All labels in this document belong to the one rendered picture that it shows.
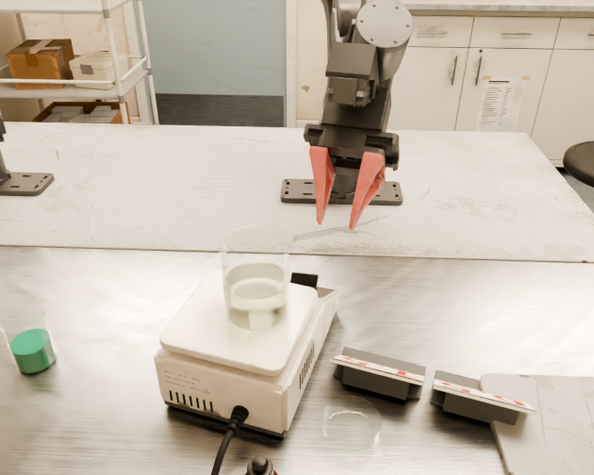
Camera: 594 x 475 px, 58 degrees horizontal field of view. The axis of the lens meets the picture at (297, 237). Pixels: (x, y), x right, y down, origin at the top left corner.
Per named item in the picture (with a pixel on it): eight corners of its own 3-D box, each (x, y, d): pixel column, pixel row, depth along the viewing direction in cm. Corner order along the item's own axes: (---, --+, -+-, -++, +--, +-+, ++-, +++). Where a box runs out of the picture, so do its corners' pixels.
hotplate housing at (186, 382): (240, 287, 68) (237, 235, 64) (339, 309, 65) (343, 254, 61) (147, 426, 51) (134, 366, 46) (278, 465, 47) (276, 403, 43)
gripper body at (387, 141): (395, 149, 55) (408, 87, 57) (300, 138, 57) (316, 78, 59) (396, 175, 61) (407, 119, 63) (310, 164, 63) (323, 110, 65)
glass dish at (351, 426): (363, 402, 53) (364, 387, 52) (390, 448, 49) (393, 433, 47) (311, 419, 51) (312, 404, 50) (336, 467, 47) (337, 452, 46)
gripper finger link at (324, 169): (361, 219, 53) (379, 135, 56) (292, 208, 55) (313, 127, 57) (366, 240, 59) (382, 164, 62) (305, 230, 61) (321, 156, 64)
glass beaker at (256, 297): (276, 348, 48) (274, 270, 43) (211, 331, 49) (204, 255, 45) (303, 301, 53) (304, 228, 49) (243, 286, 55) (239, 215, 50)
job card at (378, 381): (344, 348, 59) (346, 319, 57) (426, 368, 57) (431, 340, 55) (328, 388, 54) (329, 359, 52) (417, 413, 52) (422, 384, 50)
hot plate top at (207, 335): (213, 272, 58) (212, 266, 57) (320, 294, 55) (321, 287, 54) (155, 348, 48) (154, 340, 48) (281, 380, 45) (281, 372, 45)
